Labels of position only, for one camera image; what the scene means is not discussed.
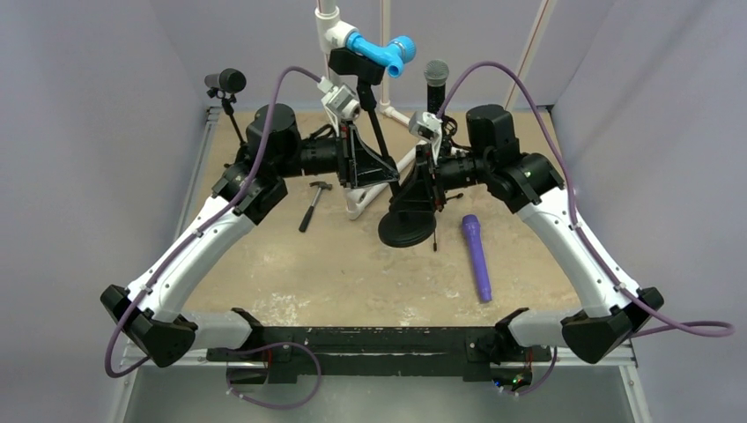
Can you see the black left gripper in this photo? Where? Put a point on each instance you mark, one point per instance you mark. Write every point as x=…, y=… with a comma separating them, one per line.
x=365, y=166

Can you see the white PVC pipe frame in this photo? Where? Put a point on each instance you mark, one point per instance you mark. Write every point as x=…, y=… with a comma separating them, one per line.
x=333, y=32

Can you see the black round-base microphone stand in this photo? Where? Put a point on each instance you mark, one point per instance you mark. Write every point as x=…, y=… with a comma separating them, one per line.
x=397, y=230

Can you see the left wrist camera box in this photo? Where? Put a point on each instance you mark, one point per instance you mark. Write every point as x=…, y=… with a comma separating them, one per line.
x=340, y=102

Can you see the purple microphone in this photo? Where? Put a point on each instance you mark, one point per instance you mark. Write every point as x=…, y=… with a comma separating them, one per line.
x=471, y=231

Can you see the small dark grey microphone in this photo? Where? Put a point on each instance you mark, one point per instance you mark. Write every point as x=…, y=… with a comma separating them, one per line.
x=228, y=80

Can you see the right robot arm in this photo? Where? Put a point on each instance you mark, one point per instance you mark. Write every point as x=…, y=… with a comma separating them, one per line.
x=613, y=305

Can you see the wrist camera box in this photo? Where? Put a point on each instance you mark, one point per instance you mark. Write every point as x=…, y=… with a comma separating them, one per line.
x=340, y=102
x=425, y=126

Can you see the small black tripod stand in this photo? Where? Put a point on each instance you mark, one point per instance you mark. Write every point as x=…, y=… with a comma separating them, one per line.
x=227, y=101

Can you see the blue plastic faucet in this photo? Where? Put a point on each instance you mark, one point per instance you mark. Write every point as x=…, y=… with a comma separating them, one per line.
x=393, y=56

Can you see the black speckled condenser microphone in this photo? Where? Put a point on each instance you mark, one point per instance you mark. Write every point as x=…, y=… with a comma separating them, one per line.
x=436, y=73

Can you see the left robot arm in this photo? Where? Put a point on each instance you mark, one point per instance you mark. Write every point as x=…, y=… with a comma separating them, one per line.
x=149, y=311

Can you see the hammer with black handle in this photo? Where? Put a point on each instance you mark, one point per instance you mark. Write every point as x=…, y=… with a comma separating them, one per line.
x=320, y=186

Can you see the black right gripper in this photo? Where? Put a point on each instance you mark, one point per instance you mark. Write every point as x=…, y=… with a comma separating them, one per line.
x=432, y=177

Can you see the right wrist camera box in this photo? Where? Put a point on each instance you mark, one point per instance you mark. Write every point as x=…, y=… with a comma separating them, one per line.
x=425, y=126

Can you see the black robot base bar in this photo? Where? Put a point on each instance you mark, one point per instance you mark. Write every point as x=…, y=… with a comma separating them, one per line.
x=472, y=353

